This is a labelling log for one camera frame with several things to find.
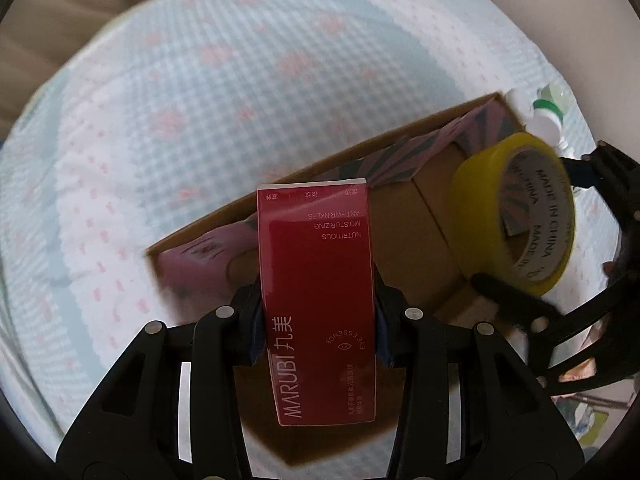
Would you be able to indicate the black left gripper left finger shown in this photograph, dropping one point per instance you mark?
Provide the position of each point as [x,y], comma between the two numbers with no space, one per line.
[167,409]

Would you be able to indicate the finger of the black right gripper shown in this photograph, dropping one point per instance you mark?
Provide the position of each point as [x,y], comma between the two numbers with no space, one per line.
[615,176]
[546,327]

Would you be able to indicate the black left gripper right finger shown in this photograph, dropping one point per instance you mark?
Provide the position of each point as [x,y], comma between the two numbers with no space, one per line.
[470,408]

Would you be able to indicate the white green-label bottle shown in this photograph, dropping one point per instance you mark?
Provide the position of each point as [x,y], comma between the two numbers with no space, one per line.
[552,102]

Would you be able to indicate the large white supplement bottle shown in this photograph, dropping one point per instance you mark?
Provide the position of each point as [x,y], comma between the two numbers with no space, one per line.
[541,127]

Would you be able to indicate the yellow tape roll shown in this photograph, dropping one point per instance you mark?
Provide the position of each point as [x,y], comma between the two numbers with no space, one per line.
[512,214]

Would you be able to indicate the red Marubi carton box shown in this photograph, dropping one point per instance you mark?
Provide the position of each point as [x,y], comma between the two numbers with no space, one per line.
[316,272]

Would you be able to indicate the brown cardboard box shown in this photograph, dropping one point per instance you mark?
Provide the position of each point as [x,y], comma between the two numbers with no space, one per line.
[409,170]

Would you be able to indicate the blue pink patterned bedspread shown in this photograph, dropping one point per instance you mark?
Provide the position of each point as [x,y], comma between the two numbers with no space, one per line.
[181,107]

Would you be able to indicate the beige curtain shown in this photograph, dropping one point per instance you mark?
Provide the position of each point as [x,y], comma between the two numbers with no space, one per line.
[38,37]

